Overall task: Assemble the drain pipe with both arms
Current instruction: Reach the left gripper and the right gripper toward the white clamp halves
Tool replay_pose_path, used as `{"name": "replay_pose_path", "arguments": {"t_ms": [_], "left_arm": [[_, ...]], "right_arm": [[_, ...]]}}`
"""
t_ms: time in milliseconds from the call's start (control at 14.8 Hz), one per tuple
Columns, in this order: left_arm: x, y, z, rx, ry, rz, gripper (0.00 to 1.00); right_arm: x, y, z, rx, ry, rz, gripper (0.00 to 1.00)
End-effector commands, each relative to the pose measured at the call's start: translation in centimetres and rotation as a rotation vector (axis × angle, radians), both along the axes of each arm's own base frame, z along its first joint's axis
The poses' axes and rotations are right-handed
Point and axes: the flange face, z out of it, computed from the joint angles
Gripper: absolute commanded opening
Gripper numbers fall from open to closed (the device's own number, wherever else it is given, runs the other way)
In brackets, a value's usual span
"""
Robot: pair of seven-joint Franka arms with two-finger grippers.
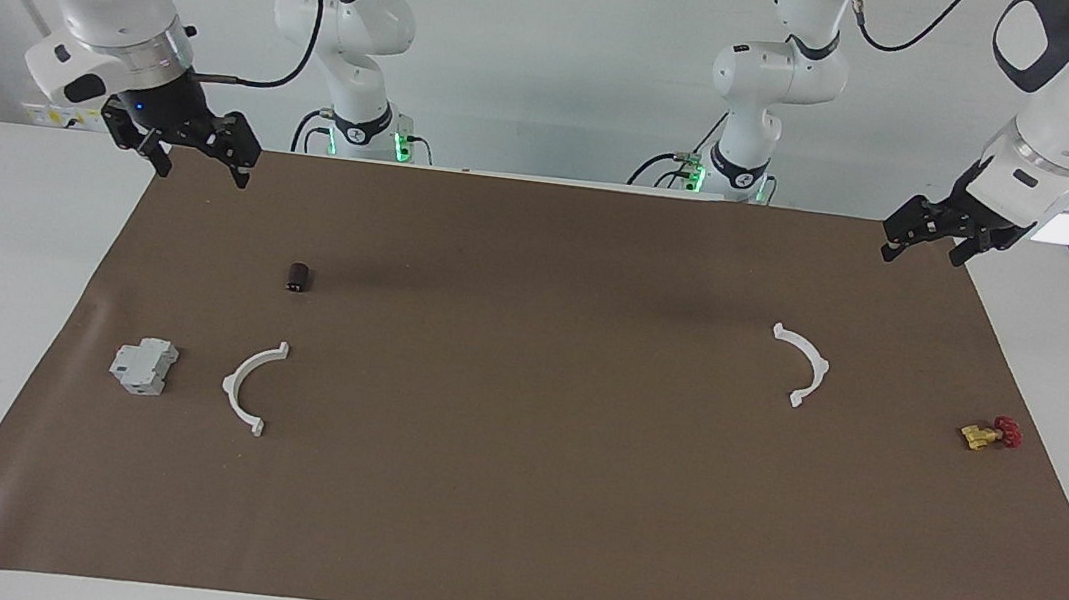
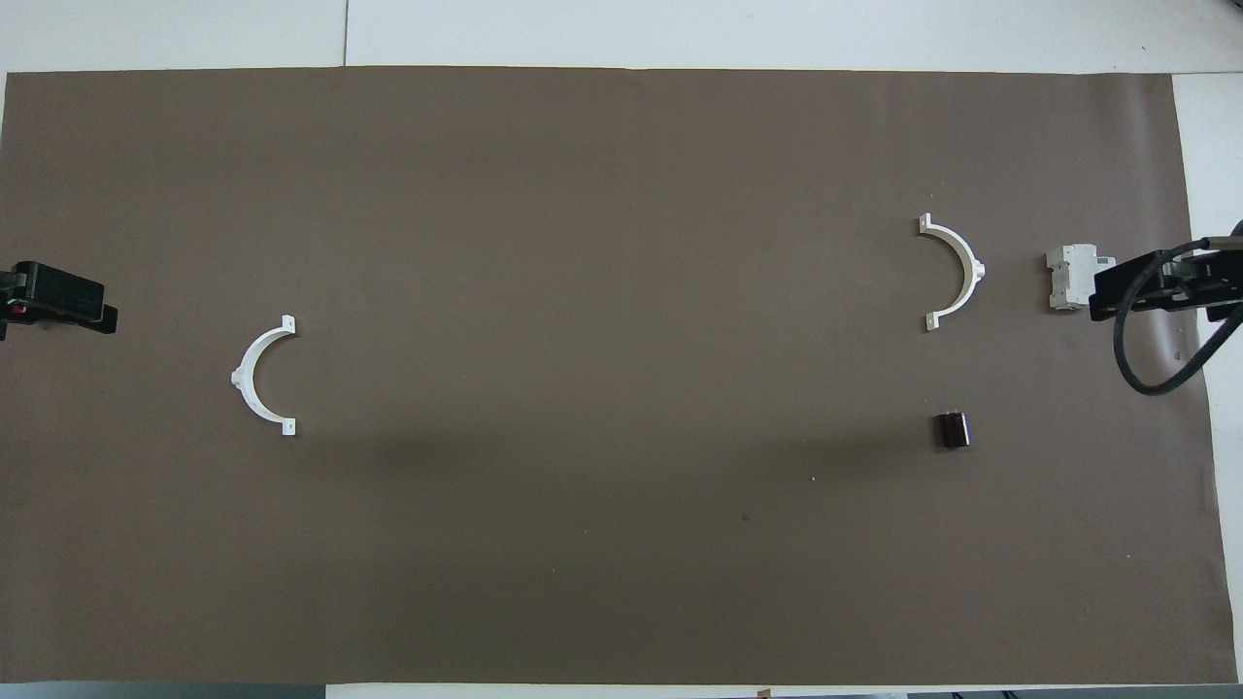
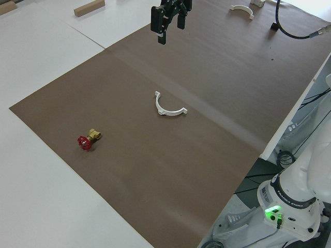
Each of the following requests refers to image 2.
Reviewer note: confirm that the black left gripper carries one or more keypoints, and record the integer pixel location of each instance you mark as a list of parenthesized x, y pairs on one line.
[(53, 289)]

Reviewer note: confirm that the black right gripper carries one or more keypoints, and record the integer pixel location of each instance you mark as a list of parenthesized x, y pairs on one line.
[(1131, 283)]

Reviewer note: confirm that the grey circuit breaker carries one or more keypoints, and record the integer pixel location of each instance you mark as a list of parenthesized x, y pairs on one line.
[(1068, 277)]

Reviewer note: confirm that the small dark brown cylinder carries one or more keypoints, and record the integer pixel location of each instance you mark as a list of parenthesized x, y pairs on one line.
[(953, 430)]

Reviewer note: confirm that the brown table mat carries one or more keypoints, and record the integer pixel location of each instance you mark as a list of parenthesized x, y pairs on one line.
[(621, 544)]

